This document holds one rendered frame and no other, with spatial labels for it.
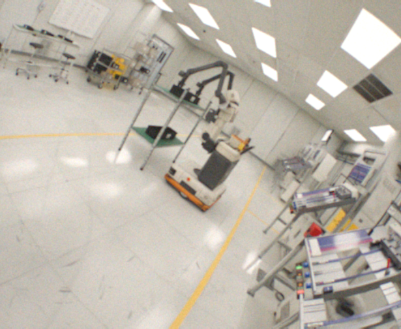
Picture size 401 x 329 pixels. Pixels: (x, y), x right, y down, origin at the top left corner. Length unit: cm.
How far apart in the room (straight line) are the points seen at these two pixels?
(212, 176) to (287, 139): 748
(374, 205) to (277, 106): 778
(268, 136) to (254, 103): 159
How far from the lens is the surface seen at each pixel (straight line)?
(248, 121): 981
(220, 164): 242
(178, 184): 259
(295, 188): 574
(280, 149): 970
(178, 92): 263
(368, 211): 272
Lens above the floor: 117
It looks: 17 degrees down
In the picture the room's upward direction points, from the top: 33 degrees clockwise
